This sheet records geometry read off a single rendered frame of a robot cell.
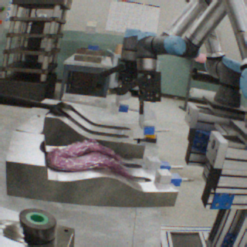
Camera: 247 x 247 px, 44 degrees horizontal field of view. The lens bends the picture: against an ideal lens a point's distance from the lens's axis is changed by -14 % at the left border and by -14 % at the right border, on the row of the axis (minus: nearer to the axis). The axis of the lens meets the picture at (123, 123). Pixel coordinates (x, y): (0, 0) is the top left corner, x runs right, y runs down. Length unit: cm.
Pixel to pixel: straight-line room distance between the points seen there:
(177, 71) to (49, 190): 708
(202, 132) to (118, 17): 627
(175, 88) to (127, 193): 702
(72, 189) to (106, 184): 9
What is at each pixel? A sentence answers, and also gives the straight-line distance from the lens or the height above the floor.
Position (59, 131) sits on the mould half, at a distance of 125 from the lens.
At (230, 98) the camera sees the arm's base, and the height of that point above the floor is 108.
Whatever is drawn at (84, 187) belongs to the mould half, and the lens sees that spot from 90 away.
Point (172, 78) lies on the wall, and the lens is 784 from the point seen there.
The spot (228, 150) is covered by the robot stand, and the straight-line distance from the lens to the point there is 108.
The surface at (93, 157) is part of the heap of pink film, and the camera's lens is 97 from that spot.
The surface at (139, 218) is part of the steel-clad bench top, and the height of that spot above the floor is 80.
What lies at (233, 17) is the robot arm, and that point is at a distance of 105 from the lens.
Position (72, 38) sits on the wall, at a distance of 765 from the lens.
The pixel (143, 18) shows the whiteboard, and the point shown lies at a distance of 768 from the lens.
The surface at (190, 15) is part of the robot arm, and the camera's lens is 145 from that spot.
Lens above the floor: 125
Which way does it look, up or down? 14 degrees down
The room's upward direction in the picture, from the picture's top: 9 degrees clockwise
